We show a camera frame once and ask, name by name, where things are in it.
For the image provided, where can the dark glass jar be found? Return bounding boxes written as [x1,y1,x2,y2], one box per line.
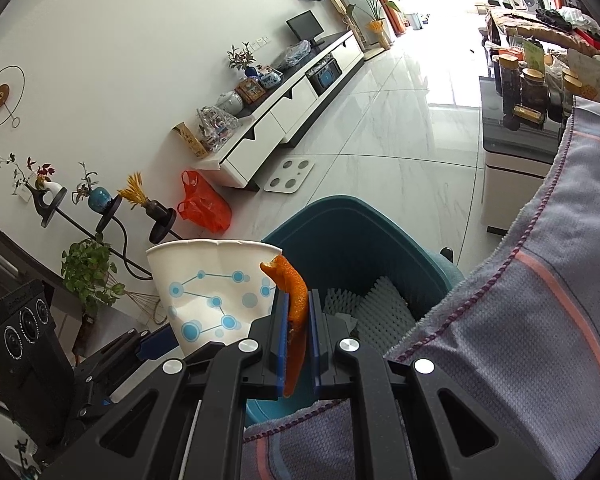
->
[522,67,551,117]
[497,55,522,111]

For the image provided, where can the black appliance blue display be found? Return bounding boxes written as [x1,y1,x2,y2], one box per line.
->
[305,57,342,96]

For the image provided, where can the white bathroom scale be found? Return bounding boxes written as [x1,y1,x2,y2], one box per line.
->
[263,158,313,194]

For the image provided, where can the blue vase green plant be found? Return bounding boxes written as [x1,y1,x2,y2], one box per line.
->
[72,162,113,211]

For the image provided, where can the black monitor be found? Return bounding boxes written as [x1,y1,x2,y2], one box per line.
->
[286,10,325,46]

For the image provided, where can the decorative picture box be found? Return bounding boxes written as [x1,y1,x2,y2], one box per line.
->
[235,77,263,106]

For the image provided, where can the pile of clothes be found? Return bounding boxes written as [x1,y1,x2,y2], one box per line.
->
[535,5,600,36]

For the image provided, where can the white teapot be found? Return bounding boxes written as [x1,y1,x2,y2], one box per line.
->
[215,91,243,116]

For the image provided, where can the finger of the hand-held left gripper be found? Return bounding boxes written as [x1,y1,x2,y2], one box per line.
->
[100,329,179,362]
[75,352,153,421]

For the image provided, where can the brown paper bag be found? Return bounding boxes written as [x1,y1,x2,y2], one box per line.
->
[567,50,600,101]

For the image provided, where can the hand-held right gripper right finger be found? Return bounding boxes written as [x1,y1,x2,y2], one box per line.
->
[307,287,563,480]

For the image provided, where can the dark vase yellow wheat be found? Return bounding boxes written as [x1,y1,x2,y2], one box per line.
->
[117,172,170,218]

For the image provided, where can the white vase red flowers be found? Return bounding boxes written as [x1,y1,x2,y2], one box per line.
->
[0,152,65,206]

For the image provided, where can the white black TV cabinet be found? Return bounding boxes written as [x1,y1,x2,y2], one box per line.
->
[190,30,366,191]

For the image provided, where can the coffee table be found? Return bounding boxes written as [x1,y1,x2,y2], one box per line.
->
[480,35,576,236]

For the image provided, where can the white vase yellow flowers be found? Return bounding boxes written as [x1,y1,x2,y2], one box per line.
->
[367,19,394,52]

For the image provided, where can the teal trash bin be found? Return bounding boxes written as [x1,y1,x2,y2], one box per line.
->
[245,196,466,426]

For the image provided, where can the paper cup blue dots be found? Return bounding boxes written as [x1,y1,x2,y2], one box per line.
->
[146,239,283,361]

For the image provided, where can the red plastic bag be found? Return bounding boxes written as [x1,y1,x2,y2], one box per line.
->
[176,170,232,233]

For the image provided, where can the brown paper box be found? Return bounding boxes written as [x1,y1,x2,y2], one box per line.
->
[172,121,207,159]

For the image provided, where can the blue checked tablecloth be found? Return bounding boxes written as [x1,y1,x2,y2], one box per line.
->
[242,95,600,480]

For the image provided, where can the round wall clock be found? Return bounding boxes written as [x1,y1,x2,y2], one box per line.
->
[0,65,27,130]

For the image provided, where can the green potted plant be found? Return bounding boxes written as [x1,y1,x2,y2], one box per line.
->
[61,239,127,311]

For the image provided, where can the black plant stand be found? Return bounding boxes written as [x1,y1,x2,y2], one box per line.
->
[22,182,186,281]

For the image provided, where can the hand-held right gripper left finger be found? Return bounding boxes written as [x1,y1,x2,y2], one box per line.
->
[40,290,290,480]

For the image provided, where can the bag of clear plastic items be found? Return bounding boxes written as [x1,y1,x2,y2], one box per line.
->
[196,105,241,153]

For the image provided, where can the white foam sheet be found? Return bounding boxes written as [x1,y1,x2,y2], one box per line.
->
[324,276,417,343]

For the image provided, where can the small plant blue vase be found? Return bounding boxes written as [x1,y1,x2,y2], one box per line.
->
[227,42,258,78]

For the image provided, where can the orange peel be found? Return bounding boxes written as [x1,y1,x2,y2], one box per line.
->
[260,255,310,398]

